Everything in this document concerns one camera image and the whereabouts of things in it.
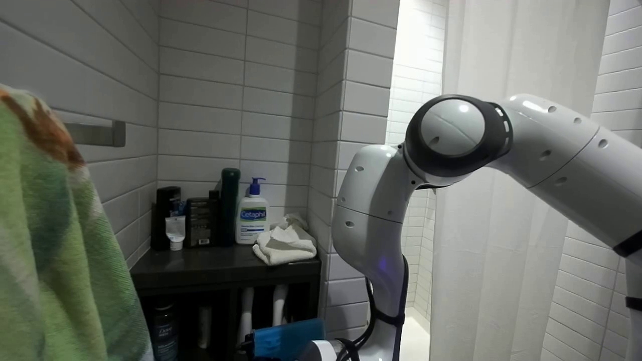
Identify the black bottle far left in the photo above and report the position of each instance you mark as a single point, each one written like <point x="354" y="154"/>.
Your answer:
<point x="162" y="208"/>

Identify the grey Dove bottle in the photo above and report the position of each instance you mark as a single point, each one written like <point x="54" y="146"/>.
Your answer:
<point x="164" y="338"/>

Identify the white folded towel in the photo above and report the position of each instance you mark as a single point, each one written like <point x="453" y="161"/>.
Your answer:
<point x="285" y="242"/>

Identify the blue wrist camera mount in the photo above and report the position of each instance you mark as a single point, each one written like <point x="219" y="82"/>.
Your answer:
<point x="285" y="342"/>

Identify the white shower curtain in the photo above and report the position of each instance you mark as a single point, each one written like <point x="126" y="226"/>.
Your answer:
<point x="496" y="246"/>

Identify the dark grey shelf unit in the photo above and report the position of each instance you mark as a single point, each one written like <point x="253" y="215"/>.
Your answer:
<point x="203" y="289"/>

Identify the green patterned hanging towel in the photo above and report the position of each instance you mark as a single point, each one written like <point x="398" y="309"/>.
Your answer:
<point x="64" y="286"/>

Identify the white squeeze tube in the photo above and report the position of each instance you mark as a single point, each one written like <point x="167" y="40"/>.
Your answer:
<point x="174" y="232"/>

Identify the dark green tall bottle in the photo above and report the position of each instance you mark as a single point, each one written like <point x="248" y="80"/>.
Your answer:
<point x="228" y="205"/>

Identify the white pump lotion bottle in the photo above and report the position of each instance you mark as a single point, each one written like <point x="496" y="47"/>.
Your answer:
<point x="252" y="214"/>

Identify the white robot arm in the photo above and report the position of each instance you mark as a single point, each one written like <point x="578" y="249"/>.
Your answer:
<point x="574" y="166"/>

